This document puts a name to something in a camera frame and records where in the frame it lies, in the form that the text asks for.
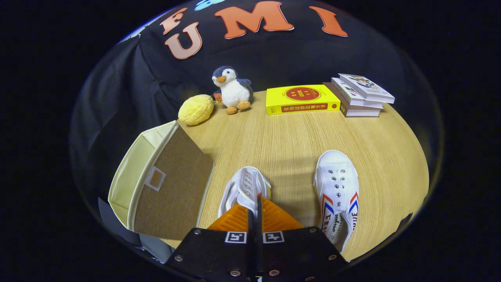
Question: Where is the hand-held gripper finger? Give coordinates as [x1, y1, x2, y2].
[164, 197, 259, 282]
[256, 196, 349, 282]

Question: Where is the white shoe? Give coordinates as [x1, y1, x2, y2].
[218, 166, 272, 218]
[313, 150, 359, 254]

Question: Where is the beige fabric storage box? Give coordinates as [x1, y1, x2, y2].
[108, 120, 215, 240]

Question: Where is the yellow bread plush toy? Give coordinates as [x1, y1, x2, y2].
[178, 94, 215, 126]

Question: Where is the yellow book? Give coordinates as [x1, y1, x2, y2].
[265, 85, 341, 116]

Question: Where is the penguin plush toy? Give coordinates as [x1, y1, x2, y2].
[212, 65, 254, 115]

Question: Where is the brown cover book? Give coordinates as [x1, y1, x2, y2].
[323, 81, 381, 118]

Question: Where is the white book illustrated cover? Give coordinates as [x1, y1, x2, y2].
[338, 73, 395, 104]

